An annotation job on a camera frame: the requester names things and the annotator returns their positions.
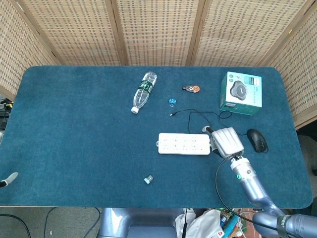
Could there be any teal speaker product box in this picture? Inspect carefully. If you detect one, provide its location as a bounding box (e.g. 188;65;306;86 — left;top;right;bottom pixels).
219;71;263;117

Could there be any woven bamboo folding screen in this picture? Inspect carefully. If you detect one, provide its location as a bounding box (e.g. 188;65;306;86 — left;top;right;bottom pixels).
0;0;317;130

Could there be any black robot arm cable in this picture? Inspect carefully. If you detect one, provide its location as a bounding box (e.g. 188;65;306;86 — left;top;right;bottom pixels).
214;155;280;230

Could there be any blue felt desk mat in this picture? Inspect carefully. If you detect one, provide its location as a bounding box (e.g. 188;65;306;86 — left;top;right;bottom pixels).
0;65;313;209

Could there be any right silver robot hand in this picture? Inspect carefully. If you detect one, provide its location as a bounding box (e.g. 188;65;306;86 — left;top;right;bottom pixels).
202;125;245;158

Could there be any clear plastic water bottle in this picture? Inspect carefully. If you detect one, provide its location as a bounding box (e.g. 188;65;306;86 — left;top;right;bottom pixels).
130;71;159;115

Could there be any white power strip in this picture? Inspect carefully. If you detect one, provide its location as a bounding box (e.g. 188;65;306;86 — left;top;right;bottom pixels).
156;132;212;156

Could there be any white plastic bag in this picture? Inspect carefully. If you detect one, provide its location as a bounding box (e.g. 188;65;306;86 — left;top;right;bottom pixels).
174;209;223;238

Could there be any colourful clutter pile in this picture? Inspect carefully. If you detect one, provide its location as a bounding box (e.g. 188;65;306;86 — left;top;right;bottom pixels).
219;208;248;238

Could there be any dark blue floor cable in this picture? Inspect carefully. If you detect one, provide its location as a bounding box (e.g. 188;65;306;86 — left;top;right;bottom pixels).
44;207;102;238

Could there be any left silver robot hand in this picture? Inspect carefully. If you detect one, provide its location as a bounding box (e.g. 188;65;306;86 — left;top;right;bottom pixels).
0;172;19;189

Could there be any black computer mouse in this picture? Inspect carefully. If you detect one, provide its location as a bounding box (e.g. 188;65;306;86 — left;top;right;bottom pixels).
247;128;269;153

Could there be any black hanging cable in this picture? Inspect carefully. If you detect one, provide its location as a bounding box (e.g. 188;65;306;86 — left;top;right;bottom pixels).
182;208;190;238

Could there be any reddish brown box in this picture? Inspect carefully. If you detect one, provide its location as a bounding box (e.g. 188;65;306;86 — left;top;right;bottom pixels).
239;210;261;238

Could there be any black device with cables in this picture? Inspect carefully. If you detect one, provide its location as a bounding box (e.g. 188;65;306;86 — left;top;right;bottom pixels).
0;97;13;130

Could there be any orange correction tape dispenser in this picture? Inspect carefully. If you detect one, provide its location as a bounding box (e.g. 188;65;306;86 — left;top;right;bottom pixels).
182;84;201;94

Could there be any black floor cable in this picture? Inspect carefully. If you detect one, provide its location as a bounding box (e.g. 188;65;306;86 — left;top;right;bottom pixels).
0;214;32;238

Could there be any thin black mouse cable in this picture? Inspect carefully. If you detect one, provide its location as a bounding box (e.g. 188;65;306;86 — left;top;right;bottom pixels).
169;109;249;136

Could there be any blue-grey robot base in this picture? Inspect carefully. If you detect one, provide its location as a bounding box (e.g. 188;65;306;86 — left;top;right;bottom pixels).
98;207;184;238

